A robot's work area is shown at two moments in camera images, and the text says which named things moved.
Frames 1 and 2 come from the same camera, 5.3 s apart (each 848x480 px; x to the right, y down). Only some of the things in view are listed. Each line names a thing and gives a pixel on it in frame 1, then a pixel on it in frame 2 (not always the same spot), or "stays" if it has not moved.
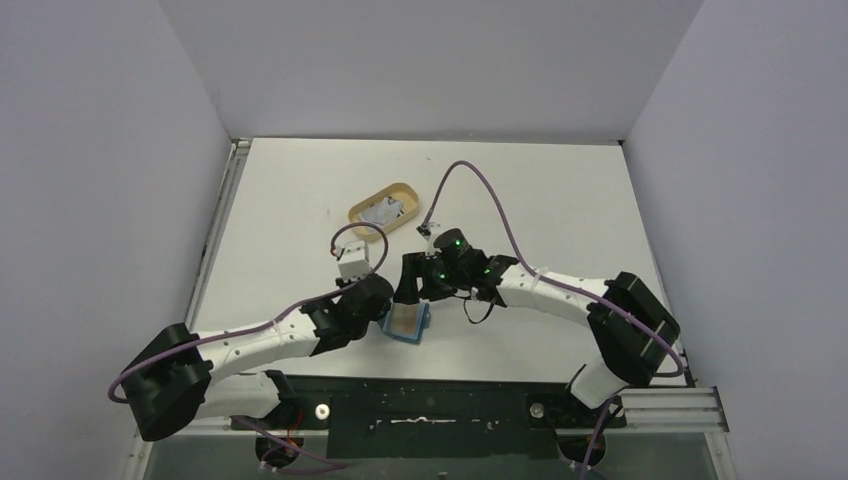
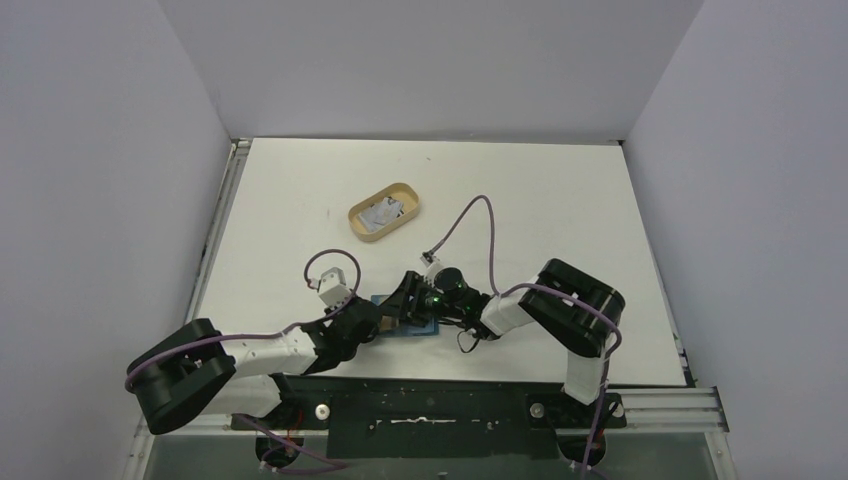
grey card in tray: x=384 y=211 stays
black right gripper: x=415 y=279 → x=411 y=299
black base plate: x=434 y=418 stays
